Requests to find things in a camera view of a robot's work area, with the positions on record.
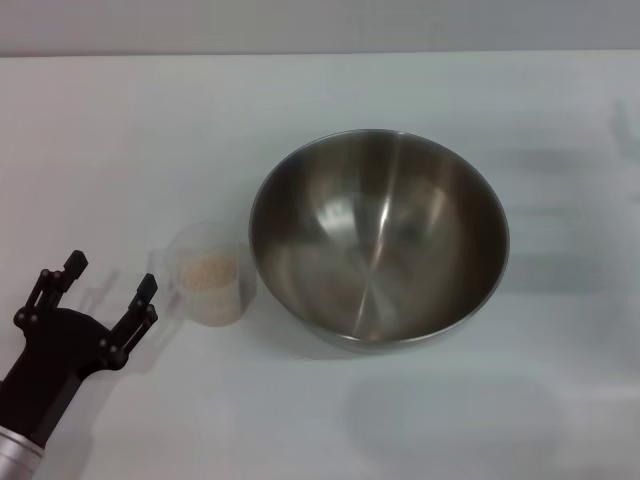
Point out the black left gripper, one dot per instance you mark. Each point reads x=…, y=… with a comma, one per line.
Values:
x=55, y=350

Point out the white rice grains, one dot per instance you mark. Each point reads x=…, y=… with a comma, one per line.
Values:
x=207, y=272

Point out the clear plastic measuring cup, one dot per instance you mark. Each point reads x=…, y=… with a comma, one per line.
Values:
x=215, y=307

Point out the stainless steel mixing bowl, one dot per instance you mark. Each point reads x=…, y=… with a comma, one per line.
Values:
x=380, y=240

